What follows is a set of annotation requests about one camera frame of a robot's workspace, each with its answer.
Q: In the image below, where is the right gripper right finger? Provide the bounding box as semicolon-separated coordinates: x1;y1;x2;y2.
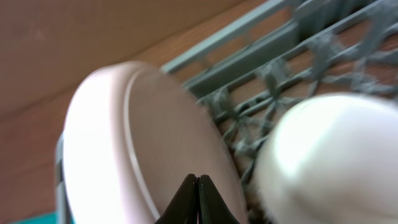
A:
198;175;239;224

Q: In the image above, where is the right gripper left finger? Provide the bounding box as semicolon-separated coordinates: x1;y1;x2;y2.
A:
155;174;198;224

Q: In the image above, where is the large white plate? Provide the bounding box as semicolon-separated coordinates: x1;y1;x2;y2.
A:
63;62;248;223

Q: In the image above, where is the small white cup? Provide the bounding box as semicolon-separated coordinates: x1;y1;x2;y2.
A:
254;93;397;223

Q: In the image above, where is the grey dishwasher rack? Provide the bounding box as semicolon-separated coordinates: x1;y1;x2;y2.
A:
55;1;397;223

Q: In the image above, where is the teal serving tray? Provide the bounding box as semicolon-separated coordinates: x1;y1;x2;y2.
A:
10;212;58;224

